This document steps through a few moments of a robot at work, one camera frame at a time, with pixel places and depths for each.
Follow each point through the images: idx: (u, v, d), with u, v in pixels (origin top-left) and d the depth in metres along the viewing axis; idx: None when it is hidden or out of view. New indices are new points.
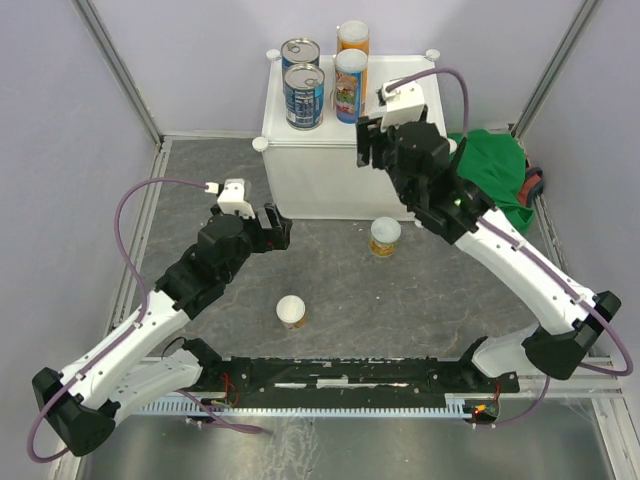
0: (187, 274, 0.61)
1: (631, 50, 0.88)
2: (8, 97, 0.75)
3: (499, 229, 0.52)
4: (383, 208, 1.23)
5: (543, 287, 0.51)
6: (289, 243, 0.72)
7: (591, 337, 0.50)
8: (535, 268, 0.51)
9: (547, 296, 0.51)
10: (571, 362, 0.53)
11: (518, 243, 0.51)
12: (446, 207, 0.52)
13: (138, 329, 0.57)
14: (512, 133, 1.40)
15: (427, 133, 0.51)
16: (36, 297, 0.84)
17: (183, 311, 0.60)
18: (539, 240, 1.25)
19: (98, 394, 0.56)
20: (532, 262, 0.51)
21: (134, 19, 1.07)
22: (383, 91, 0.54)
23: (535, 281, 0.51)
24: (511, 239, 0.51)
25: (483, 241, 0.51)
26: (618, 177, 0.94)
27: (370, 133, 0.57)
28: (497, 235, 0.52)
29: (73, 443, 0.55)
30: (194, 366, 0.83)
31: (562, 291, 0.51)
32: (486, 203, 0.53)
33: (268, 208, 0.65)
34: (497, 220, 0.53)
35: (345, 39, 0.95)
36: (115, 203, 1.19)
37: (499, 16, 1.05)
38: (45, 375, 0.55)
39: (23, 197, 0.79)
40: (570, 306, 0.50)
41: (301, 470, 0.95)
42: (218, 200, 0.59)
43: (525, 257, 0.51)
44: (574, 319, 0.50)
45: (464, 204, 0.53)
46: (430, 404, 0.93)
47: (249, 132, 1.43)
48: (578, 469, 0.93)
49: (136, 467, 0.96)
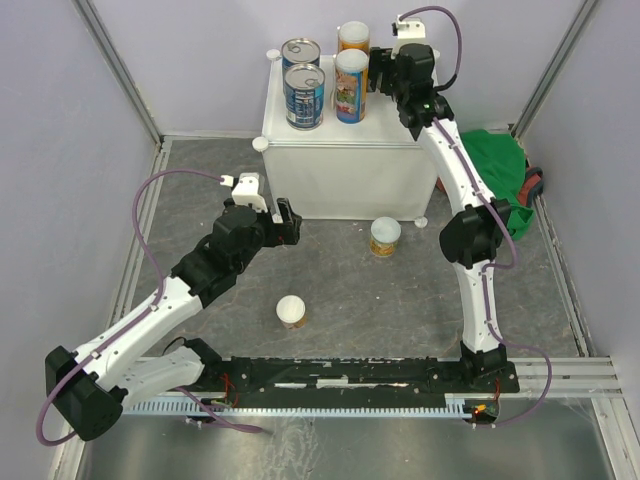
0: (201, 263, 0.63)
1: (631, 49, 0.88)
2: (8, 96, 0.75)
3: (448, 131, 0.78)
4: (383, 208, 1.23)
5: (458, 176, 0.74)
6: (298, 238, 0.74)
7: (473, 219, 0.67)
8: (457, 164, 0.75)
9: (457, 185, 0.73)
10: (460, 243, 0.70)
11: (454, 143, 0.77)
12: (417, 107, 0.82)
13: (154, 310, 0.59)
14: (512, 133, 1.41)
15: (423, 54, 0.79)
16: (37, 296, 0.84)
17: (198, 297, 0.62)
18: (539, 240, 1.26)
19: (112, 375, 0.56)
20: (458, 159, 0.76)
21: (134, 19, 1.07)
22: (398, 26, 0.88)
23: (455, 171, 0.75)
24: (449, 139, 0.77)
25: (432, 137, 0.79)
26: (618, 178, 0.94)
27: (382, 58, 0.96)
28: (443, 135, 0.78)
29: (82, 424, 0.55)
30: (196, 363, 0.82)
31: (470, 184, 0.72)
32: (447, 114, 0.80)
33: (280, 203, 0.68)
34: (449, 126, 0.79)
35: (345, 39, 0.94)
36: (115, 203, 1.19)
37: (499, 15, 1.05)
38: (59, 353, 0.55)
39: (23, 198, 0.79)
40: (471, 196, 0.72)
41: (301, 470, 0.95)
42: (232, 193, 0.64)
43: (453, 154, 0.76)
44: (469, 203, 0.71)
45: (430, 108, 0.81)
46: (429, 403, 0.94)
47: (248, 132, 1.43)
48: (578, 470, 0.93)
49: (136, 467, 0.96)
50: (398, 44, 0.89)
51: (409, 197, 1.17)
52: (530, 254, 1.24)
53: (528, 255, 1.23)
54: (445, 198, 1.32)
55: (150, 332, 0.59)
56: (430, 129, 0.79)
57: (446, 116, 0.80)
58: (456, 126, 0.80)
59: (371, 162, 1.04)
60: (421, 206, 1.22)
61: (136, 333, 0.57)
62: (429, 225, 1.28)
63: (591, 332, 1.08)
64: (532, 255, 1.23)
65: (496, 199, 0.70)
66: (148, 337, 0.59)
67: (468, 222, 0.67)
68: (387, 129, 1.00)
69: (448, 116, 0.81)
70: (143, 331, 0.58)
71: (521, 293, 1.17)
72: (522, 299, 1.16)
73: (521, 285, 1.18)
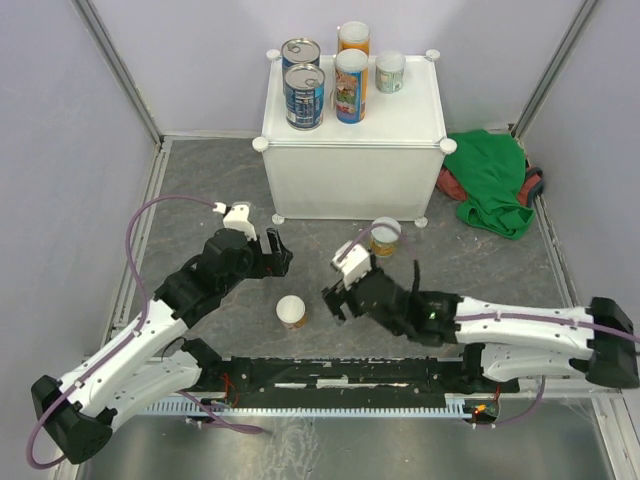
0: (186, 283, 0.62)
1: (631, 50, 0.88)
2: (7, 96, 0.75)
3: (473, 313, 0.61)
4: (383, 208, 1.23)
5: (541, 331, 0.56)
6: (284, 271, 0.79)
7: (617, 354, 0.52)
8: (524, 322, 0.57)
9: (549, 337, 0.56)
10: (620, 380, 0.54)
11: (494, 313, 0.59)
12: (431, 324, 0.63)
13: (137, 337, 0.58)
14: (512, 133, 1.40)
15: (378, 280, 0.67)
16: (37, 297, 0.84)
17: (181, 320, 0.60)
18: (539, 240, 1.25)
19: (98, 402, 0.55)
20: (519, 320, 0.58)
21: (134, 19, 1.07)
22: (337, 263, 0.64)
23: (532, 329, 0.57)
24: (486, 315, 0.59)
25: (472, 331, 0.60)
26: (617, 178, 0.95)
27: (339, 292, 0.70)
28: (476, 321, 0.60)
29: (70, 450, 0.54)
30: (193, 368, 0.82)
31: (559, 325, 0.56)
32: (454, 300, 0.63)
33: (268, 232, 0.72)
34: (471, 304, 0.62)
35: (345, 39, 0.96)
36: (114, 203, 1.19)
37: (498, 16, 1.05)
38: (44, 382, 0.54)
39: (23, 198, 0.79)
40: (576, 333, 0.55)
41: (301, 470, 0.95)
42: (224, 219, 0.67)
43: (510, 317, 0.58)
44: (586, 341, 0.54)
45: (438, 314, 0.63)
46: (430, 403, 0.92)
47: (248, 132, 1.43)
48: (578, 470, 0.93)
49: (136, 467, 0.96)
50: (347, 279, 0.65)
51: (410, 197, 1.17)
52: (530, 254, 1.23)
53: (528, 255, 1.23)
54: (445, 198, 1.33)
55: (135, 358, 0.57)
56: (465, 330, 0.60)
57: (455, 301, 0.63)
58: (470, 299, 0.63)
59: (371, 162, 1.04)
60: (421, 207, 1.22)
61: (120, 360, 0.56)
62: (429, 225, 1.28)
63: None
64: (533, 254, 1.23)
65: (596, 309, 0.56)
66: (134, 363, 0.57)
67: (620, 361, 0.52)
68: (387, 129, 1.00)
69: (455, 301, 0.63)
70: (127, 357, 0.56)
71: (521, 293, 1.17)
72: (522, 299, 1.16)
73: (520, 285, 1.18)
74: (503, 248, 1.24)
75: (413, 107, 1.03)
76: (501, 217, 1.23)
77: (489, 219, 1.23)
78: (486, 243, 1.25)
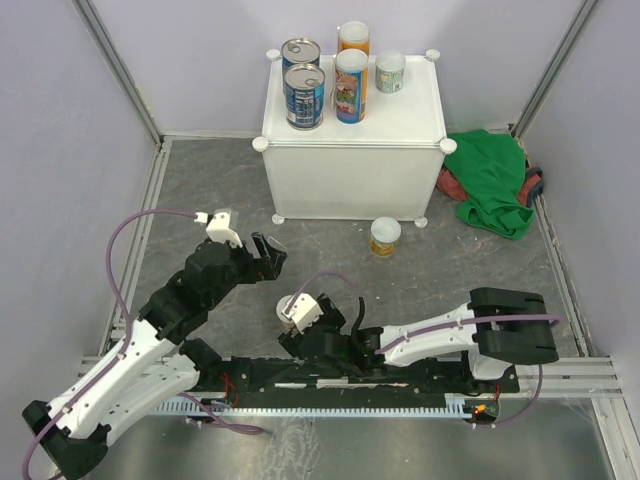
0: (172, 300, 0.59)
1: (630, 50, 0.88)
2: (7, 95, 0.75)
3: (390, 344, 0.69)
4: (384, 208, 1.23)
5: (441, 338, 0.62)
6: (277, 273, 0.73)
7: (497, 340, 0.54)
8: (425, 334, 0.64)
9: (446, 340, 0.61)
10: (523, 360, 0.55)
11: (403, 336, 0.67)
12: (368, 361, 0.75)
13: (122, 360, 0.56)
14: (512, 133, 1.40)
15: (317, 335, 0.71)
16: (37, 297, 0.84)
17: (167, 340, 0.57)
18: (539, 240, 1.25)
19: (88, 424, 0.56)
20: (423, 335, 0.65)
21: (133, 19, 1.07)
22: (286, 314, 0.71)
23: (434, 337, 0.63)
24: (398, 340, 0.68)
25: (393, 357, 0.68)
26: (617, 178, 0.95)
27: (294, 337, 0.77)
28: (394, 347, 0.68)
29: (65, 469, 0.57)
30: (190, 372, 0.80)
31: (450, 329, 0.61)
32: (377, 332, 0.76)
33: (255, 236, 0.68)
34: (390, 332, 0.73)
35: (345, 39, 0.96)
36: (114, 203, 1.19)
37: (498, 16, 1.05)
38: (34, 406, 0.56)
39: (22, 198, 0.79)
40: (463, 330, 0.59)
41: (300, 470, 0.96)
42: (207, 228, 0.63)
43: (416, 336, 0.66)
44: (471, 336, 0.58)
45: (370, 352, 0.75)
46: (429, 403, 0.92)
47: (248, 132, 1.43)
48: (578, 470, 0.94)
49: (137, 467, 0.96)
50: (301, 325, 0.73)
51: (410, 197, 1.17)
52: (530, 254, 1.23)
53: (528, 255, 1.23)
54: (445, 198, 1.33)
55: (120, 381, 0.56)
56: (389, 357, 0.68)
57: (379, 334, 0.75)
58: (387, 329, 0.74)
59: (371, 162, 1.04)
60: (421, 207, 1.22)
61: (105, 385, 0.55)
62: (429, 225, 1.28)
63: (591, 332, 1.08)
64: (533, 255, 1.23)
65: (473, 303, 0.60)
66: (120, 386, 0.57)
67: (500, 348, 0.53)
68: (387, 129, 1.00)
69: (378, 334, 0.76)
70: (111, 383, 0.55)
71: None
72: None
73: (520, 285, 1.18)
74: (503, 248, 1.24)
75: (412, 107, 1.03)
76: (501, 217, 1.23)
77: (489, 219, 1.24)
78: (486, 243, 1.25)
